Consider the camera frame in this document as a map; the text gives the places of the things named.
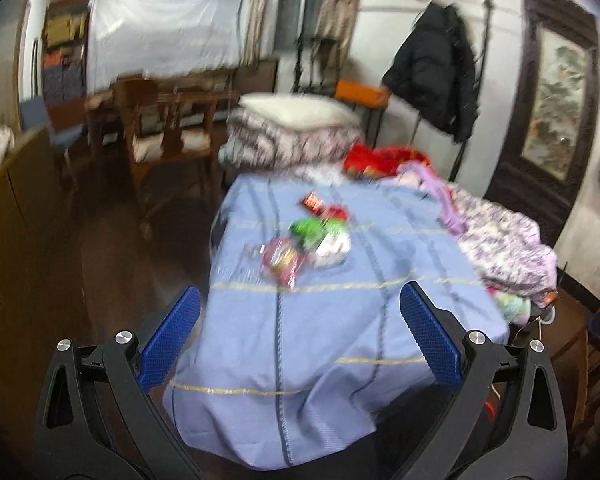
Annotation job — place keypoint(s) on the purple garment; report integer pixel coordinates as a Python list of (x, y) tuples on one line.
[(440, 195)]

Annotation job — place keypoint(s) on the black coat rack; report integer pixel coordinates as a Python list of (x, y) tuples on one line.
[(489, 10)]

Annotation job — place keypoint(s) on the folded floral quilt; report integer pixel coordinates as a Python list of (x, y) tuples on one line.
[(290, 142)]

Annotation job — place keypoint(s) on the orange white appliance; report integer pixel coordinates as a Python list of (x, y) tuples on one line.
[(551, 307)]

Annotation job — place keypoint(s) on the shelf of folded goods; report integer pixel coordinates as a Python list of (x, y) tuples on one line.
[(62, 50)]

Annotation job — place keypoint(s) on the wooden table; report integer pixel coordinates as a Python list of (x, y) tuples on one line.
[(102, 105)]

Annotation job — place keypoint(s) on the red snack packet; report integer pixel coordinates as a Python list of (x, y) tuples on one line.
[(337, 212)]

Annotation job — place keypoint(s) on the white pillow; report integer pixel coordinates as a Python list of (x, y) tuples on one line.
[(300, 110)]

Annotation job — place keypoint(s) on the pink snack packet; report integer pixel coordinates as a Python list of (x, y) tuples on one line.
[(280, 260)]

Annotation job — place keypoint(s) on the purple floral quilt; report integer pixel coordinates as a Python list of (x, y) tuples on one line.
[(505, 240)]

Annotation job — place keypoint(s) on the blue bedsheet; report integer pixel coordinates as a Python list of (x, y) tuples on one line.
[(340, 320)]

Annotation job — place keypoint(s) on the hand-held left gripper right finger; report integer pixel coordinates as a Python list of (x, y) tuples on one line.
[(430, 335)]

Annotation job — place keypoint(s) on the red blanket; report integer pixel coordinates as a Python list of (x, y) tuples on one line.
[(380, 160)]

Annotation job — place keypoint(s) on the dark wooden cabinet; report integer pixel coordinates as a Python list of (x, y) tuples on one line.
[(257, 76)]

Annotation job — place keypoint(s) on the black jacket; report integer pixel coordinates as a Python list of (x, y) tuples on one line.
[(435, 70)]

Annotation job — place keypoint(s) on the wide floral curtain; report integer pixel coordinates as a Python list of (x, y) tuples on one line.
[(340, 5)]

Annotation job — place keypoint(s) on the black metal stand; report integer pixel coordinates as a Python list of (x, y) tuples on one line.
[(300, 60)]

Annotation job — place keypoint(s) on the window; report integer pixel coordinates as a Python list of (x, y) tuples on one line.
[(300, 10)]

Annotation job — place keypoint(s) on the small red wrapper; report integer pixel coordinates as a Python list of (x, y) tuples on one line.
[(312, 201)]

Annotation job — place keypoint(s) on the white snack packet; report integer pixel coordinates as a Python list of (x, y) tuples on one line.
[(332, 247)]

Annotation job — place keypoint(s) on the orange box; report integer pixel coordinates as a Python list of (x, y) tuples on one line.
[(360, 92)]

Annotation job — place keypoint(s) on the wooden chair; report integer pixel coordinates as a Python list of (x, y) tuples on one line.
[(170, 130)]

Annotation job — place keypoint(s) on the narrow floral curtain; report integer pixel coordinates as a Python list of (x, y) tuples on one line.
[(257, 10)]

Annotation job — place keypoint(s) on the green snack packet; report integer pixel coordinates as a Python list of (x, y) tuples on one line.
[(307, 230)]

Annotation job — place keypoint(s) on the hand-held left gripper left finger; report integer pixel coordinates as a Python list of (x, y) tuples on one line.
[(172, 330)]

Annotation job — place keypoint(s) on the white plastic sheet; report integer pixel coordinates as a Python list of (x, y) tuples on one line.
[(165, 35)]

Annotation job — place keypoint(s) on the blue chair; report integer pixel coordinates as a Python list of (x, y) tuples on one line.
[(45, 120)]

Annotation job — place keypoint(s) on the light wooden cabinet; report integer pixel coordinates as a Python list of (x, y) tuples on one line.
[(20, 200)]

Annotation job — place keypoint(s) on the dark wooden stool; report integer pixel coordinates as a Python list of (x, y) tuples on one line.
[(590, 350)]

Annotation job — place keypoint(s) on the dark wooden framed painting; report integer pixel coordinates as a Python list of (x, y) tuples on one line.
[(555, 110)]

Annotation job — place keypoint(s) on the pastel patterned cloth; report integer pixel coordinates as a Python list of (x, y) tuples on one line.
[(510, 305)]

